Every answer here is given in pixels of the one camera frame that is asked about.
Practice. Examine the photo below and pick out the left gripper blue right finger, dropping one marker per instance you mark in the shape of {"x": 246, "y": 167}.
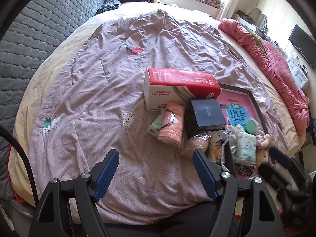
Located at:
{"x": 208, "y": 172}

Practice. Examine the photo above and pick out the grey quilted headboard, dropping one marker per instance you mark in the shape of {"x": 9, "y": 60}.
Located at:
{"x": 37, "y": 30}

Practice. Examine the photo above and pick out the red white tissue pack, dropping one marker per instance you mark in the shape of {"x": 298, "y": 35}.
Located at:
{"x": 179, "y": 86}

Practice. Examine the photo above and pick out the peach item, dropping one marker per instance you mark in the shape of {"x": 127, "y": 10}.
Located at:
{"x": 200, "y": 141}

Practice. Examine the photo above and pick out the leopard print scrunchie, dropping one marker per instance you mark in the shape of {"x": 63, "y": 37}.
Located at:
{"x": 244, "y": 170}

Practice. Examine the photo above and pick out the black television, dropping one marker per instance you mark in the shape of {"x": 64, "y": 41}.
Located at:
{"x": 305, "y": 44}

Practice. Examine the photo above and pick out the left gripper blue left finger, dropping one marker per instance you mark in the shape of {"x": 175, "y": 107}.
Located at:
{"x": 103, "y": 173}

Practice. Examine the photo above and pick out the lilac dotted bed sheet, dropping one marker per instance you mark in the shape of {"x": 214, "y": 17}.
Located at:
{"x": 96, "y": 103}

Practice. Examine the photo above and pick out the green white tissue packet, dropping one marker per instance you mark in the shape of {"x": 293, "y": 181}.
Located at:
{"x": 156, "y": 125}

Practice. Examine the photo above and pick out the dark shallow tray box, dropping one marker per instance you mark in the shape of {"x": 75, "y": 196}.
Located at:
{"x": 228, "y": 158}

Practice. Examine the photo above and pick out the white drawer cabinet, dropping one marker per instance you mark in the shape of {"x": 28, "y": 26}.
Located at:
{"x": 298, "y": 71}

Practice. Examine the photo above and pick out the cream plush bear toy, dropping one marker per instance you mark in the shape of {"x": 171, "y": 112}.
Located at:
{"x": 263, "y": 143}

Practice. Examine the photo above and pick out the pink and blue book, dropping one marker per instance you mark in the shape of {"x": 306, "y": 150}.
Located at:
{"x": 237, "y": 108}

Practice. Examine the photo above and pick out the pink quilted blanket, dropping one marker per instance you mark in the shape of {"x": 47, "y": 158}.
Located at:
{"x": 274, "y": 66}

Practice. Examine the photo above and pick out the pink towel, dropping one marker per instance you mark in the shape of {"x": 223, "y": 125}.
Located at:
{"x": 172, "y": 125}

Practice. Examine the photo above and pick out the dark navy box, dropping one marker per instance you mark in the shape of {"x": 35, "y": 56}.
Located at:
{"x": 203, "y": 115}

